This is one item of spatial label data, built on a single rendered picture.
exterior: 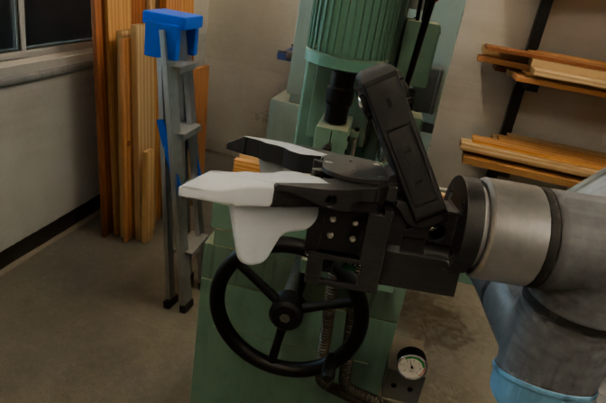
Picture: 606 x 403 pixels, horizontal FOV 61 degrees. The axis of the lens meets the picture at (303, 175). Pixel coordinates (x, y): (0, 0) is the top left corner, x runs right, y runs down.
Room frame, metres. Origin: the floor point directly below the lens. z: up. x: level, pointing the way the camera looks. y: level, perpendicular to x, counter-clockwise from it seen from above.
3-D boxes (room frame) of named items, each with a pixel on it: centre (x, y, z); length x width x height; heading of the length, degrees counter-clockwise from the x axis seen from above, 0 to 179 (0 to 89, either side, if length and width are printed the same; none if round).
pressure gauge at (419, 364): (0.86, -0.28, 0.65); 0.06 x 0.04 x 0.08; 84
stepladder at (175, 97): (1.85, 0.49, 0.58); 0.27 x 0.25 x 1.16; 81
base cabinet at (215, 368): (1.21, -0.06, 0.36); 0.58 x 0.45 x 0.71; 174
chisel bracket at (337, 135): (1.11, -0.05, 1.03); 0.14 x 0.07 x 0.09; 174
